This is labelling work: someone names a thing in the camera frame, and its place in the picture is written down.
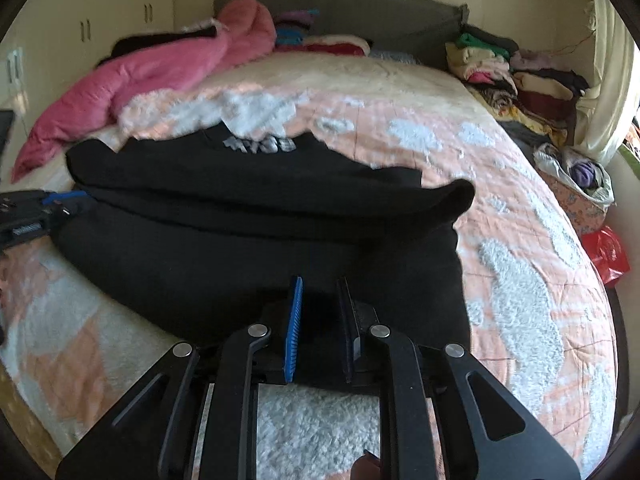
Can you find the red plastic bag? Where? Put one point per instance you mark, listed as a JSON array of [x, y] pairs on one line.
[[606, 252]]

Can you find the black sweater with white lettering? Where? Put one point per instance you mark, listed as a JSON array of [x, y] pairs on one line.
[[204, 235]]

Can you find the floral laundry basket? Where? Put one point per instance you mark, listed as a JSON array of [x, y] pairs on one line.
[[582, 186]]

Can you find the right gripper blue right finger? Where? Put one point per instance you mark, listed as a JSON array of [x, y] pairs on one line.
[[349, 329]]

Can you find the pink fluffy duvet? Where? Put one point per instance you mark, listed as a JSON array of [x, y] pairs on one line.
[[247, 32]]

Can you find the black garment on duvet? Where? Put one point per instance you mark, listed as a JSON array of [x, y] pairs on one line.
[[135, 43]]

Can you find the pile of folded clothes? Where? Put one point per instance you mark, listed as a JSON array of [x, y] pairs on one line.
[[531, 94]]

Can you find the cream built-in wardrobe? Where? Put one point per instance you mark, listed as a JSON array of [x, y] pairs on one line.
[[51, 44]]

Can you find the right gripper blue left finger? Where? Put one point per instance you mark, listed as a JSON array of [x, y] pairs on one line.
[[292, 333]]

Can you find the grey upholstered headboard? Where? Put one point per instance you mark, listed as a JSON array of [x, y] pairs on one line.
[[419, 28]]

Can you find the striped colourful pillow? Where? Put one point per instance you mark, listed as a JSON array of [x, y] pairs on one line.
[[293, 27]]

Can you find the red and white pillow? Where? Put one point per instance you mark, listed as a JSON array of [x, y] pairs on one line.
[[330, 44]]

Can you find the cream curtain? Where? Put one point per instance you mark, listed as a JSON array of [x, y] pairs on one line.
[[605, 112]]

